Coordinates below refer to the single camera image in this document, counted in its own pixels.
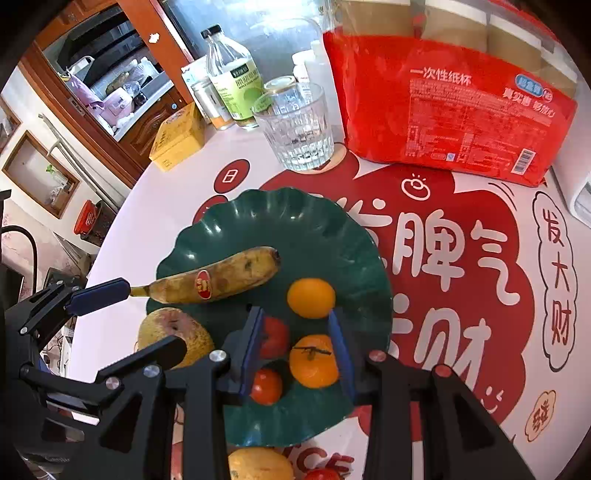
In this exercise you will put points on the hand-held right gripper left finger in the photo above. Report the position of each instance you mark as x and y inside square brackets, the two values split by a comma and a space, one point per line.
[253, 355]

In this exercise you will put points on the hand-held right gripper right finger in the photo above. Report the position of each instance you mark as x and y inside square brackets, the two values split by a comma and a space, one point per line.
[342, 357]

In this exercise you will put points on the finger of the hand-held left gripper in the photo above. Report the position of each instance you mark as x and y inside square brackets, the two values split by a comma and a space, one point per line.
[152, 353]
[99, 295]

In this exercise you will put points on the large brownish pear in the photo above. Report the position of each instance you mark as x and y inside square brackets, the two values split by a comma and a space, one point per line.
[161, 328]

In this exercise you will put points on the orange mandarin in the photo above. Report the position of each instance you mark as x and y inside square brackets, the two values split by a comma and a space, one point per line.
[314, 364]

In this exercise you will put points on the small red tomato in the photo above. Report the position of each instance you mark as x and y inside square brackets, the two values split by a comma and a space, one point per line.
[276, 337]
[323, 475]
[268, 386]

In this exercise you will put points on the small yellow-orange citrus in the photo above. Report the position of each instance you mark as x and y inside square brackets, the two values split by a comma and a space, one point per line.
[311, 297]

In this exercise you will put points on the spotted yellow banana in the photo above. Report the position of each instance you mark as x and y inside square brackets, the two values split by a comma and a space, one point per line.
[231, 277]

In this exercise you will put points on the dark green scalloped plate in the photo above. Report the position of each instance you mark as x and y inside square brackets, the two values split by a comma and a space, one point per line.
[323, 240]

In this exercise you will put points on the red-lidded bin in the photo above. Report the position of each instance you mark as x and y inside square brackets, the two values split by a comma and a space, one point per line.
[90, 221]

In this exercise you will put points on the small yellow pear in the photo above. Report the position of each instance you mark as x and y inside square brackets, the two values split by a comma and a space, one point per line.
[261, 466]

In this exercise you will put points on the metal pole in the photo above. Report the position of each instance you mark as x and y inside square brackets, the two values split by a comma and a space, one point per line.
[78, 157]

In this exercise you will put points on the wooden kitchen base cabinet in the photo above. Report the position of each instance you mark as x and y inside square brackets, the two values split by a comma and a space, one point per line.
[147, 134]

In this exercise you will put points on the yellow cardboard box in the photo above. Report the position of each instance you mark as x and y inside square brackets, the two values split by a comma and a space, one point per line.
[178, 138]

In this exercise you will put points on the wooden coaster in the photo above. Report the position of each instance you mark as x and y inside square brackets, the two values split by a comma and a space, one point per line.
[340, 154]

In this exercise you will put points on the metal can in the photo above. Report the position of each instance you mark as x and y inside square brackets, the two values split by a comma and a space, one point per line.
[210, 106]

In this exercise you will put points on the ribbed clear glass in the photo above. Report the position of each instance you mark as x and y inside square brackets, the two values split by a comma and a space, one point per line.
[300, 134]

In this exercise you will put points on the white carton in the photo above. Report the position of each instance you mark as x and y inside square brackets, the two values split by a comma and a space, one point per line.
[194, 74]

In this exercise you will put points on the clear bottle green label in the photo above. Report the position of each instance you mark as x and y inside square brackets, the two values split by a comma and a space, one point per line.
[235, 87]

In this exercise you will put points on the red paper cup package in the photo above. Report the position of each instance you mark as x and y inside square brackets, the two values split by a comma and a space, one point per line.
[438, 115]

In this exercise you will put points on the black range hood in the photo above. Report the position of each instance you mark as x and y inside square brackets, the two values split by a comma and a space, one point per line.
[87, 32]

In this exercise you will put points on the jar with metal lid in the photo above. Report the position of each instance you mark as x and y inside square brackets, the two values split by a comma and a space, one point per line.
[279, 83]

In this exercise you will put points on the white countertop sterilizer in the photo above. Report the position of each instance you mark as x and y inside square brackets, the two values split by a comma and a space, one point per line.
[579, 198]

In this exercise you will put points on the white plastic bottle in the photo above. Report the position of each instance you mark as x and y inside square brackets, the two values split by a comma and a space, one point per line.
[318, 64]

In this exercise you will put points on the frosted glass door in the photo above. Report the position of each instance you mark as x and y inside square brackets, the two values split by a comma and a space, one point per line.
[231, 18]

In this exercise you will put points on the wooden framed wall niche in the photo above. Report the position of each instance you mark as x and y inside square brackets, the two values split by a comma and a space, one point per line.
[37, 175]

